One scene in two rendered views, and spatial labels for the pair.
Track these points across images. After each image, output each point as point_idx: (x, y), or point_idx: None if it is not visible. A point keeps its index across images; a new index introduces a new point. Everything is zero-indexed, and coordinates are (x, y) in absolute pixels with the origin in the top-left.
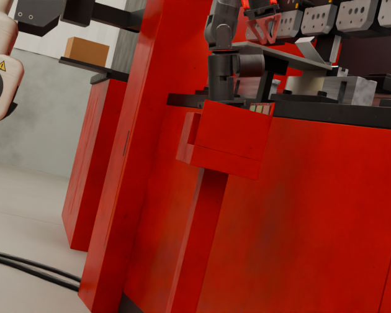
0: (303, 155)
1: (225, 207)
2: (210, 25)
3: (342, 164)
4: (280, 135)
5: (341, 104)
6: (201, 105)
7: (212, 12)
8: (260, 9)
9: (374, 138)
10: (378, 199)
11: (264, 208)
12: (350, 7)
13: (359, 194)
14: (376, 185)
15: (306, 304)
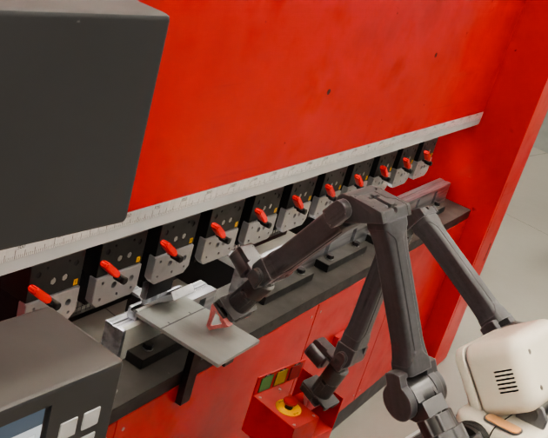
0: (237, 372)
1: None
2: (358, 355)
3: (271, 352)
4: (212, 378)
5: (271, 321)
6: (335, 405)
7: (364, 347)
8: (255, 306)
9: (294, 323)
10: (294, 348)
11: (197, 433)
12: (217, 242)
13: (283, 356)
14: (293, 344)
15: (243, 435)
